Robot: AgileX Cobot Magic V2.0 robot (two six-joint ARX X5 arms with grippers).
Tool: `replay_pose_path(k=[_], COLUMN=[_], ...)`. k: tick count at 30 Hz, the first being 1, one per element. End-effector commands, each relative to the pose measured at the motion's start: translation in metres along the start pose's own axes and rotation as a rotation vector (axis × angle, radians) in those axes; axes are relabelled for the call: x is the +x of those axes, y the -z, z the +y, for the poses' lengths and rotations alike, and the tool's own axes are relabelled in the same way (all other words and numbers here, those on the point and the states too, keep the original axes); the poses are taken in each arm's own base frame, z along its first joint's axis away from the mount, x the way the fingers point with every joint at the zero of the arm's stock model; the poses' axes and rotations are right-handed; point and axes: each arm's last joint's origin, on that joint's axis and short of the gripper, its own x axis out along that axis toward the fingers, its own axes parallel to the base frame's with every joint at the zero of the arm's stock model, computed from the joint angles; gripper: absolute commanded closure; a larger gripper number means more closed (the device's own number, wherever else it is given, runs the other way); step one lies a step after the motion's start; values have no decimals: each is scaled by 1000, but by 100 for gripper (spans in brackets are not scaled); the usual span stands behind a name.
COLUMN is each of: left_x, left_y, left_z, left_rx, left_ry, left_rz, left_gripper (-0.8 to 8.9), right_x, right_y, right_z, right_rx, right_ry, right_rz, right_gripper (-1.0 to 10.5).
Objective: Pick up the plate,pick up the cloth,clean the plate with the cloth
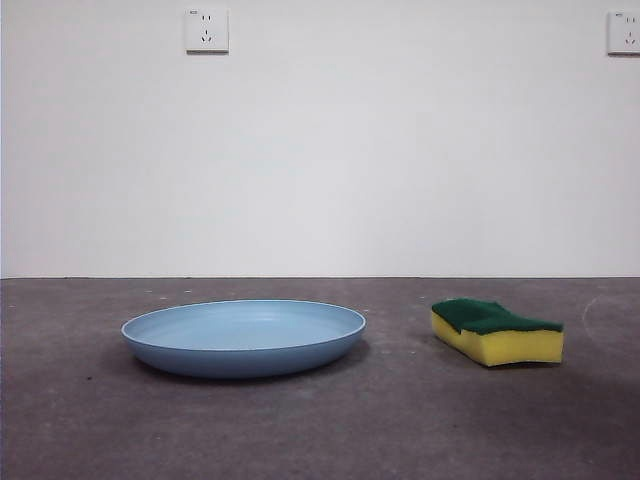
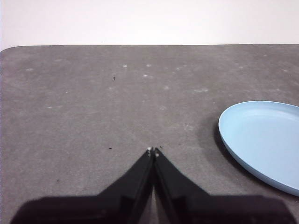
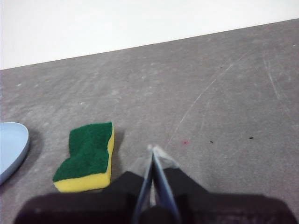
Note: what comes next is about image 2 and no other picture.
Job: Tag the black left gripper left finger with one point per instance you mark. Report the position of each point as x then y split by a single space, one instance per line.
98 207

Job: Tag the light blue round plate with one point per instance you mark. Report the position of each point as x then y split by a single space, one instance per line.
261 140

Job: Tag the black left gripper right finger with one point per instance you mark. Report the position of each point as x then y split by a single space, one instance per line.
210 210

